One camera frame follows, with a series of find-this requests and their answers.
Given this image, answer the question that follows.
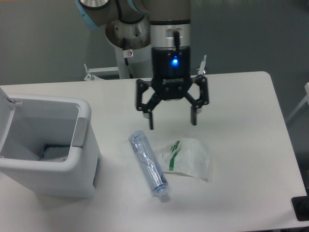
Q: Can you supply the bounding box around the black device at table edge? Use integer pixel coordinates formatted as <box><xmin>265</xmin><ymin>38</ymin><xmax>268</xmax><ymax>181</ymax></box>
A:
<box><xmin>292</xmin><ymin>196</ymin><xmax>309</xmax><ymax>221</ymax></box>

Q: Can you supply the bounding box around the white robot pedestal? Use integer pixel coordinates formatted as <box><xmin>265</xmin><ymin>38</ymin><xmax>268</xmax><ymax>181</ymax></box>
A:
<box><xmin>105</xmin><ymin>19</ymin><xmax>153</xmax><ymax>80</ymax></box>

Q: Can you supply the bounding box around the trash inside bin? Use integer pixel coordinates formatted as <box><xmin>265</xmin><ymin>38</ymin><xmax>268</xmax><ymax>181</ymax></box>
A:
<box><xmin>40</xmin><ymin>145</ymin><xmax>70</xmax><ymax>162</ymax></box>

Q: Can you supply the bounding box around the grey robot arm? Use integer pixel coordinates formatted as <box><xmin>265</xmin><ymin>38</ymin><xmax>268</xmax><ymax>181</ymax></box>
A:
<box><xmin>76</xmin><ymin>0</ymin><xmax>209</xmax><ymax>125</ymax></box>

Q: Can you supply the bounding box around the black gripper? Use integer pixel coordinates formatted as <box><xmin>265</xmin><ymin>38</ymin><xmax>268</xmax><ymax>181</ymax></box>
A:
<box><xmin>135</xmin><ymin>46</ymin><xmax>209</xmax><ymax>130</ymax></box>

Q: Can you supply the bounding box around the white frame at right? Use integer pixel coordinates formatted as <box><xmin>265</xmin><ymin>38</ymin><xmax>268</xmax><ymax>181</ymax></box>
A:
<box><xmin>286</xmin><ymin>83</ymin><xmax>309</xmax><ymax>127</ymax></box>

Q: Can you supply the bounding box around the white trash can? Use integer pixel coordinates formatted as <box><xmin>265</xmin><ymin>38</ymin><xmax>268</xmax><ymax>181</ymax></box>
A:
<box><xmin>0</xmin><ymin>91</ymin><xmax>101</xmax><ymax>198</ymax></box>

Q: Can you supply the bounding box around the white pedestal base frame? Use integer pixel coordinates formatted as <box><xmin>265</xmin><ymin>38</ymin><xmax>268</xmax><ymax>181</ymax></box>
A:
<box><xmin>84</xmin><ymin>55</ymin><xmax>207</xmax><ymax>81</ymax></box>

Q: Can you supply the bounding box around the clear plastic bottle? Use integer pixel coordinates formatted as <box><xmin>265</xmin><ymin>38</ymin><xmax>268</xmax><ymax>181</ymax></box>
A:
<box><xmin>128</xmin><ymin>130</ymin><xmax>170</xmax><ymax>203</ymax></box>

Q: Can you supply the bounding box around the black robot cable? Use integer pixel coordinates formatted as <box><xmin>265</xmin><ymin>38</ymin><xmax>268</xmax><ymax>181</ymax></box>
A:
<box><xmin>122</xmin><ymin>37</ymin><xmax>134</xmax><ymax>79</ymax></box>

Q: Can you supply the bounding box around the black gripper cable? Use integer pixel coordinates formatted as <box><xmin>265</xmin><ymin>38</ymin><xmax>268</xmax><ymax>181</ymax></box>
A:
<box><xmin>172</xmin><ymin>30</ymin><xmax>181</xmax><ymax>51</ymax></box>

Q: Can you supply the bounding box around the clear plastic wrapper green print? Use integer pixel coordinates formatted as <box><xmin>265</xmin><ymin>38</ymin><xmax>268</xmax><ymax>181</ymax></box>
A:
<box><xmin>157</xmin><ymin>138</ymin><xmax>211</xmax><ymax>181</ymax></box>

